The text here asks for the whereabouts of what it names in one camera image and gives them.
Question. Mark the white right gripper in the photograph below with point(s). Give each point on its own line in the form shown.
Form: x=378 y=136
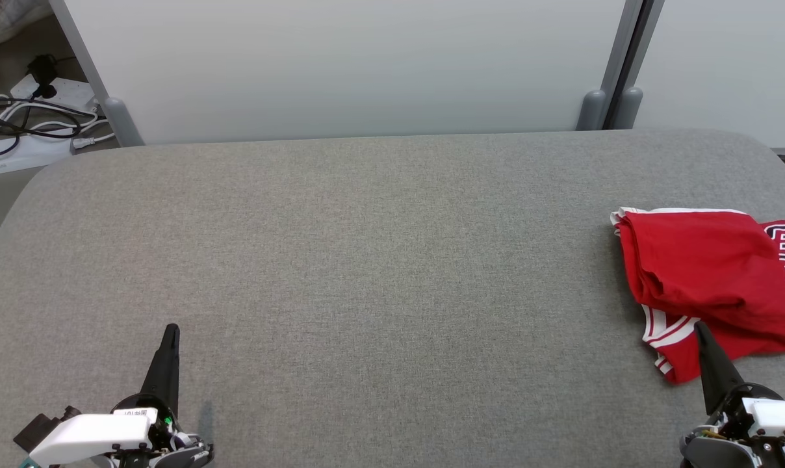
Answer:
x=769 y=419

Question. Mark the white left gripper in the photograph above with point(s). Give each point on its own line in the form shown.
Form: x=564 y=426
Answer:
x=93 y=435

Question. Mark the red white basketball jersey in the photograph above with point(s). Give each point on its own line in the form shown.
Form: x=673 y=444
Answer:
x=682 y=361

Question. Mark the white power strip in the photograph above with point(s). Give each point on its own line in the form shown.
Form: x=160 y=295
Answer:
x=74 y=91
x=32 y=153

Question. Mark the narrow white partition panel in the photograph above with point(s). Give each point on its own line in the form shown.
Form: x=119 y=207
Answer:
x=724 y=65

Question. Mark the black power adapter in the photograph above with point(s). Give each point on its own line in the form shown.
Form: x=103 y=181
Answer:
x=43 y=71

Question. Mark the wide white partition panel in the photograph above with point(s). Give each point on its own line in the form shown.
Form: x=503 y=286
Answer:
x=340 y=65

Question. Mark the white knit bundle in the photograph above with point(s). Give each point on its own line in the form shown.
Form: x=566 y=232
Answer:
x=9 y=16

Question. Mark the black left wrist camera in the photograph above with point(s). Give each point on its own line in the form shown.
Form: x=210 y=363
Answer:
x=38 y=429

